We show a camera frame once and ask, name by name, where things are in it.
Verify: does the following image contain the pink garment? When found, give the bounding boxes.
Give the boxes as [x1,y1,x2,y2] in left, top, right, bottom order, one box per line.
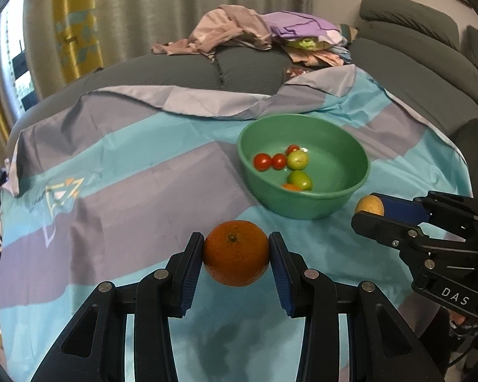
[285,46,345,68]

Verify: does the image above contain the blue grey printed cloth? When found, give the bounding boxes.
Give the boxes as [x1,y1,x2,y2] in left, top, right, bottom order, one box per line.
[0,64,475,382]

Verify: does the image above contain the small green fruit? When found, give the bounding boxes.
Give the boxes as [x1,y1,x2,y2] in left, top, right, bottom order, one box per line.
[287,170,313,192]
[286,150,310,170]

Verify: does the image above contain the yellow green cloth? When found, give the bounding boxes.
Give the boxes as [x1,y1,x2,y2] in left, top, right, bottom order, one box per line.
[291,37,324,52]

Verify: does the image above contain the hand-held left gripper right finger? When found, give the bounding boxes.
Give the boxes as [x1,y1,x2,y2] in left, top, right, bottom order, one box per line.
[268,231,445,382]

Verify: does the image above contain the light blue cloth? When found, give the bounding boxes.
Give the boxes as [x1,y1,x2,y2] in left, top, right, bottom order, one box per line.
[330,43,353,65]

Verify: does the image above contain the orange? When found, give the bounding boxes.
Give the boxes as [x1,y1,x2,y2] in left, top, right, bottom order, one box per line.
[203,220,271,287]

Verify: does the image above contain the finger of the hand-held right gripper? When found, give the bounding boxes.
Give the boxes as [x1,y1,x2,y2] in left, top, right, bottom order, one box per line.
[351,211,423,252]
[376,193,433,226]

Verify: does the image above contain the yellow printed curtain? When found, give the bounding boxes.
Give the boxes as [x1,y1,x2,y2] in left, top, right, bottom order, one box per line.
[51,0,105,85]

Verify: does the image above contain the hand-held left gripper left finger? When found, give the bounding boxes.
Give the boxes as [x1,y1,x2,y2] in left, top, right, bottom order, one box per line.
[30,231,206,382]

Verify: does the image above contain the reddish floral cloth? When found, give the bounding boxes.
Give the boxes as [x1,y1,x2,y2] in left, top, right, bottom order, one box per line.
[283,67,316,85]

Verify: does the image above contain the purple cloth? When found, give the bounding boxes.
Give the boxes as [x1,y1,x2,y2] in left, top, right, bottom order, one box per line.
[263,11,344,47]

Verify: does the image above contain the small yellow fruit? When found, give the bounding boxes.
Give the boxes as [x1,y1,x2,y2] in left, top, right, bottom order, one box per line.
[354,194,385,216]

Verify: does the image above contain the green plastic bowl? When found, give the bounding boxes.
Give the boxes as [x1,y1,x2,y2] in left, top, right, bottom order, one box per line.
[237,114,371,221]

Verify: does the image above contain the grey sofa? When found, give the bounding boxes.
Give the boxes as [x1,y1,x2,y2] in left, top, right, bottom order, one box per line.
[8,0,478,208]

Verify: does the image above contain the window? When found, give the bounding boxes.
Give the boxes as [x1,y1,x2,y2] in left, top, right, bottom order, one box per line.
[0,0,38,114]

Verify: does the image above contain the pinkish grey garment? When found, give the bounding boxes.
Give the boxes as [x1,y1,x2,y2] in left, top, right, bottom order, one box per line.
[150,5,280,63]

